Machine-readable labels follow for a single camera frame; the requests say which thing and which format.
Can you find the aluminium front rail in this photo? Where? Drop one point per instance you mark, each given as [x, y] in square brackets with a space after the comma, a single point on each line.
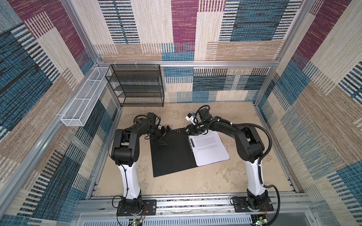
[187, 205]

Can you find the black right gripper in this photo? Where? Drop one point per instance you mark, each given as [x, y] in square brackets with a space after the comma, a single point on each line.
[190, 126]

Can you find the white wire mesh tray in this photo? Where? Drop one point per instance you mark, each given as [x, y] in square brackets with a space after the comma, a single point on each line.
[83, 104]

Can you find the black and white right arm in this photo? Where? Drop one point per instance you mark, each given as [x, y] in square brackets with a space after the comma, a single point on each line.
[250, 149]

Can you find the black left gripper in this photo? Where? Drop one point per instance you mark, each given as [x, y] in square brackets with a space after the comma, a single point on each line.
[164, 133]

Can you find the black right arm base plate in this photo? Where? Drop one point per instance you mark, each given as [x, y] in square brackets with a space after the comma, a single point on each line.
[241, 204]

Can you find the red and black ring binder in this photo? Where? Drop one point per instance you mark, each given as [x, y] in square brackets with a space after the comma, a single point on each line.
[176, 156]

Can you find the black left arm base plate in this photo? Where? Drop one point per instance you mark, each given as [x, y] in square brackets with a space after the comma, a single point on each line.
[128, 207]

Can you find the black wire mesh file rack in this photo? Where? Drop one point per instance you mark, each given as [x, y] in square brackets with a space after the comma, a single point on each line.
[137, 85]

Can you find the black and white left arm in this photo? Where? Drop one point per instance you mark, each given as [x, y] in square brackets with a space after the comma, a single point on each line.
[125, 153]

